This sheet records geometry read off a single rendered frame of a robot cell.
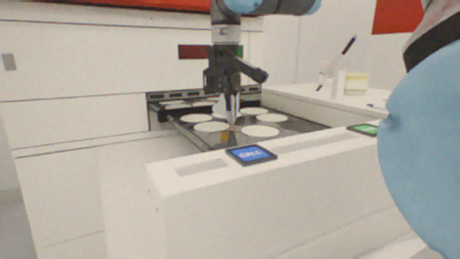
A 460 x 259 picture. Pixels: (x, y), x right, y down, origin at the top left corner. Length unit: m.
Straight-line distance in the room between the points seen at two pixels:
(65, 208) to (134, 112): 0.36
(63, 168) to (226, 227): 0.68
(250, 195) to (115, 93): 0.64
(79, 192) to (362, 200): 0.80
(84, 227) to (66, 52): 0.55
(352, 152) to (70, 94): 0.74
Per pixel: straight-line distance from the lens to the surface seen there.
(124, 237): 0.49
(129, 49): 0.89
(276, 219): 0.40
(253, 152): 0.39
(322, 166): 0.41
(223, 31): 0.67
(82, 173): 0.95
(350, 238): 0.56
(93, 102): 0.89
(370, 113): 0.74
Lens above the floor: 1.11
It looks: 16 degrees down
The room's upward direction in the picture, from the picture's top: straight up
